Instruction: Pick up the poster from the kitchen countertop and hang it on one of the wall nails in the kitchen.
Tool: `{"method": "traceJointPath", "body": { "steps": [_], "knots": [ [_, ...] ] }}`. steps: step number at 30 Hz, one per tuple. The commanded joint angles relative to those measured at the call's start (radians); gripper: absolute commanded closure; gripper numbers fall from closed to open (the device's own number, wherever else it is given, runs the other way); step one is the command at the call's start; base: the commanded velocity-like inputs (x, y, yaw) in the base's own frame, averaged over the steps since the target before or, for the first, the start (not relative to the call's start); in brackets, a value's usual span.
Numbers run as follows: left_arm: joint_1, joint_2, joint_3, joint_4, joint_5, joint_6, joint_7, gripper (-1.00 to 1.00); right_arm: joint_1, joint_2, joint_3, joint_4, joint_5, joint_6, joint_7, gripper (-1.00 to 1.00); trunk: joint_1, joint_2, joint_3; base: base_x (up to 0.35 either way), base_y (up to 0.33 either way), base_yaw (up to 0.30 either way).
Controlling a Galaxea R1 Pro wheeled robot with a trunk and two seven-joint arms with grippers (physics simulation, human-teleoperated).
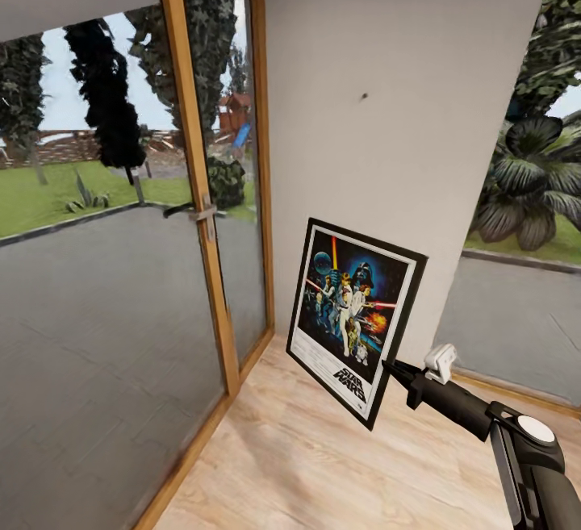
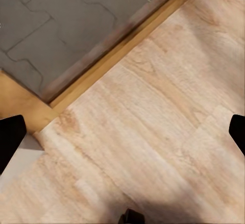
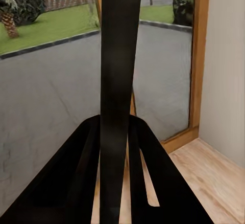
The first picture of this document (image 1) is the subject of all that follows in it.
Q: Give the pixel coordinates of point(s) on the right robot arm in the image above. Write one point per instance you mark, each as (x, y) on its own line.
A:
(529, 458)

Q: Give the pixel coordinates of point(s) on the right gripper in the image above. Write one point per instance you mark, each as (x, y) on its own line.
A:
(446, 398)

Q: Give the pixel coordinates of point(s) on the fixed window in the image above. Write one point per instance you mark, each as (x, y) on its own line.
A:
(513, 311)

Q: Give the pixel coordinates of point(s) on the poster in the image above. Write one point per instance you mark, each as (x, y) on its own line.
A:
(352, 305)

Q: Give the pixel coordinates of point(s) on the door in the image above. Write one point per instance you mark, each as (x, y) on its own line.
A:
(136, 251)

